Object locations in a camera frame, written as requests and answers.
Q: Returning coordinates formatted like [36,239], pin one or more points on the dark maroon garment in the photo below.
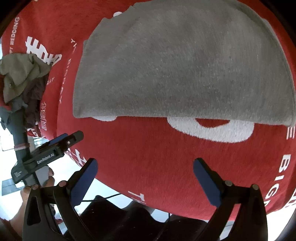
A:
[32,96]

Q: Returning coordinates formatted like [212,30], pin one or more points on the grey knit sweater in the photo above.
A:
[218,60]

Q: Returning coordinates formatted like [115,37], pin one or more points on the dark teal garment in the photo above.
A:
[14,121]

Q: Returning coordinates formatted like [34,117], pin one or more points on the olive green garment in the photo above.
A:
[18,71]

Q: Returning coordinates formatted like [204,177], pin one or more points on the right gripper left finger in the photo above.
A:
[39,222]

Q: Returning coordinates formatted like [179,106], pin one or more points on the person's dark trousers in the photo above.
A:
[102,220]

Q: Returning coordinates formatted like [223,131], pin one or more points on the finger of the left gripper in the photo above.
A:
[66,142]
[58,139]

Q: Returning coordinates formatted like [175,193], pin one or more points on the red printed bed blanket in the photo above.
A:
[150,159]

